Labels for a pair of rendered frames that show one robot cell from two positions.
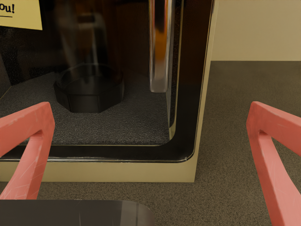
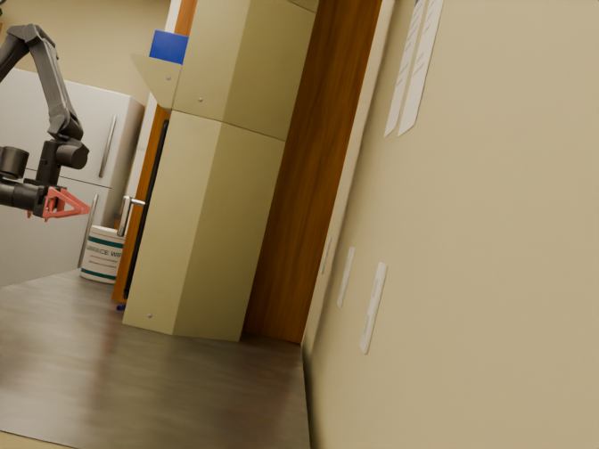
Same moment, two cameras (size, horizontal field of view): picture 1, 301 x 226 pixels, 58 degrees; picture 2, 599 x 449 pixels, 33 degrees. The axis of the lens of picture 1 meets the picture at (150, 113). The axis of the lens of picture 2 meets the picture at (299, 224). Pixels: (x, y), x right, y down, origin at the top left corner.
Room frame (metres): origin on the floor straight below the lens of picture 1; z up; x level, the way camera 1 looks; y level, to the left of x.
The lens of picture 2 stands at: (0.53, -2.24, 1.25)
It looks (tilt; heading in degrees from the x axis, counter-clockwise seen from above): 0 degrees down; 89
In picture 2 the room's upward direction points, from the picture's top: 13 degrees clockwise
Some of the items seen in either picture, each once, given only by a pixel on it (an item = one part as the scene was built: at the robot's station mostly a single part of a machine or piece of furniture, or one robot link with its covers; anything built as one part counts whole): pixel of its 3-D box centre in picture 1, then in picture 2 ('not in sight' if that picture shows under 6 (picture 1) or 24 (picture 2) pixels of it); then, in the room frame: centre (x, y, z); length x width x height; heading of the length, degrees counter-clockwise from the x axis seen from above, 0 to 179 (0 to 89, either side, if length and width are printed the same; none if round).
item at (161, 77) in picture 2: not in sight; (160, 90); (0.19, 0.10, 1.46); 0.32 x 0.11 x 0.10; 90
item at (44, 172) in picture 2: not in sight; (47, 175); (-0.09, 0.41, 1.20); 0.10 x 0.07 x 0.07; 0
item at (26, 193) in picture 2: not in sight; (32, 198); (-0.01, 0.00, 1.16); 0.10 x 0.07 x 0.07; 90
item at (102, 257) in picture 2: not in sight; (107, 255); (0.07, 0.71, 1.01); 0.13 x 0.13 x 0.15
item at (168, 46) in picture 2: not in sight; (174, 55); (0.19, 0.19, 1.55); 0.10 x 0.10 x 0.09; 0
